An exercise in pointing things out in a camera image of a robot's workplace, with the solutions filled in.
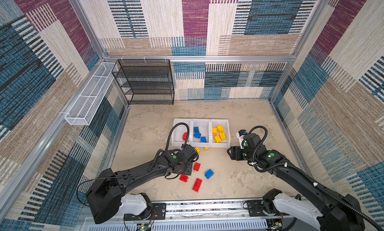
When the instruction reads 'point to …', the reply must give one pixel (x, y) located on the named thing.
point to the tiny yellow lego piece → (206, 148)
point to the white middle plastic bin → (201, 135)
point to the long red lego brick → (197, 185)
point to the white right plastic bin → (214, 123)
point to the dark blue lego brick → (196, 129)
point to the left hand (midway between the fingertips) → (187, 167)
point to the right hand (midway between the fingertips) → (233, 153)
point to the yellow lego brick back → (198, 150)
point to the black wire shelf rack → (145, 81)
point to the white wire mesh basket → (83, 111)
